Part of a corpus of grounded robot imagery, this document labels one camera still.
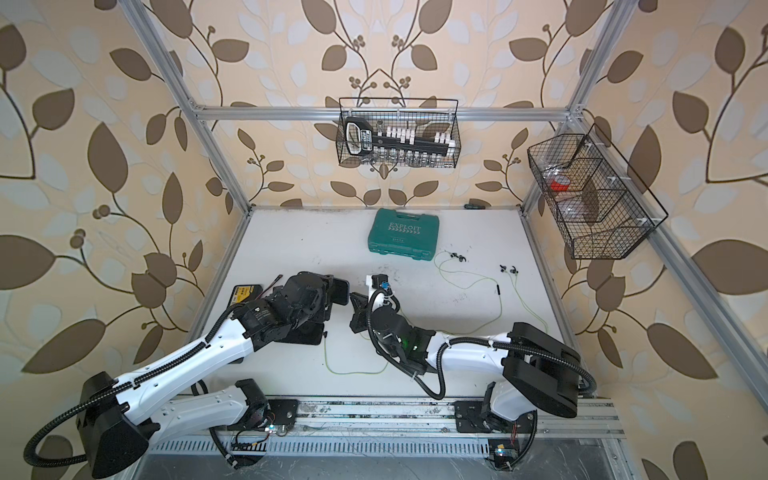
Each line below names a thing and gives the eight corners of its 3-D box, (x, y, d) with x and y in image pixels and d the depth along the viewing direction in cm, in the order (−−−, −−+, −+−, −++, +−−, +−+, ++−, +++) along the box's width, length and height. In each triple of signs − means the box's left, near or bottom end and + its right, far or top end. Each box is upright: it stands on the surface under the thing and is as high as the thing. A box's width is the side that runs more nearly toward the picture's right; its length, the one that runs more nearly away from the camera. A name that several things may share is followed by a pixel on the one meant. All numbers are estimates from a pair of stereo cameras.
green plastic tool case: (366, 252, 109) (365, 244, 105) (378, 215, 121) (377, 207, 117) (433, 263, 106) (435, 255, 102) (439, 224, 118) (440, 215, 114)
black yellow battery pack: (230, 308, 96) (226, 304, 94) (238, 288, 100) (234, 284, 98) (255, 308, 96) (252, 304, 93) (262, 288, 100) (259, 284, 98)
